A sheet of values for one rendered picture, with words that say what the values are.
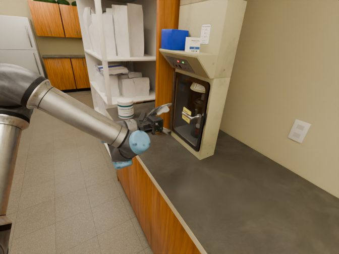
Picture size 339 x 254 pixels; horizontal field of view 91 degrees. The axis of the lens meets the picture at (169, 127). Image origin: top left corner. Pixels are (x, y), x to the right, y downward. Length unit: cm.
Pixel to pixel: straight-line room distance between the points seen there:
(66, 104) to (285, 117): 105
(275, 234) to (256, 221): 7
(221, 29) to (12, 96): 73
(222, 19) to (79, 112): 63
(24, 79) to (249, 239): 85
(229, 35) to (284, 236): 81
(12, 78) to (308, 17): 115
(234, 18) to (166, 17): 38
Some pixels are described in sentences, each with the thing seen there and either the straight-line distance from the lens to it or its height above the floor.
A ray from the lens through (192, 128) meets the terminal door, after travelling 96.
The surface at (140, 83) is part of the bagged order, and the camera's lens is 206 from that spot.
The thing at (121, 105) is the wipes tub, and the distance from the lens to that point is 142.
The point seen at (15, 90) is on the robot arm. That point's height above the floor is 143.
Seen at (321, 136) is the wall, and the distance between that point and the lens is 110.
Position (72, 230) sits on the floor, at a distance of 196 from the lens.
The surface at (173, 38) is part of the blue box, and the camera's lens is 90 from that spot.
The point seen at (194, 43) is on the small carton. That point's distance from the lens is 82.
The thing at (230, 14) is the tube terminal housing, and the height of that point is 166.
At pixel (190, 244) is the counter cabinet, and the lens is 87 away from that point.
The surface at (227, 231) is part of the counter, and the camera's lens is 76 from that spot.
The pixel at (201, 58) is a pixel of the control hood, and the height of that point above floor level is 150.
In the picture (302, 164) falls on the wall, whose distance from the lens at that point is 118.
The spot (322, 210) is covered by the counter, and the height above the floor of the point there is 94.
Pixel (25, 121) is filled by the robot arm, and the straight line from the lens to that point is 67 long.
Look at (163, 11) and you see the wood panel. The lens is 106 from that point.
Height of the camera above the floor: 156
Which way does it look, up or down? 28 degrees down
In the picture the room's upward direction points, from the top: 3 degrees clockwise
